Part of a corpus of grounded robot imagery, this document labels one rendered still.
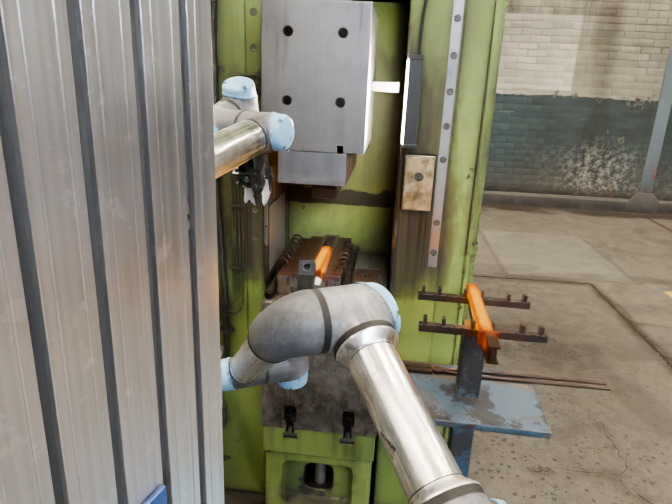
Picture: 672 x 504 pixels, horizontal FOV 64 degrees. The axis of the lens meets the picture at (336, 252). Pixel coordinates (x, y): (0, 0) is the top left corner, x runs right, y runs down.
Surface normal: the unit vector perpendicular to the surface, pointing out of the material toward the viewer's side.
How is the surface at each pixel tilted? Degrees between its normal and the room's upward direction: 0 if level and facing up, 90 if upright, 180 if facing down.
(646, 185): 90
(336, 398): 90
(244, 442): 90
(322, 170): 90
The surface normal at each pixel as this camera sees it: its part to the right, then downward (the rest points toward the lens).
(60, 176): 0.94, 0.15
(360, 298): 0.20, -0.74
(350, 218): -0.11, 0.30
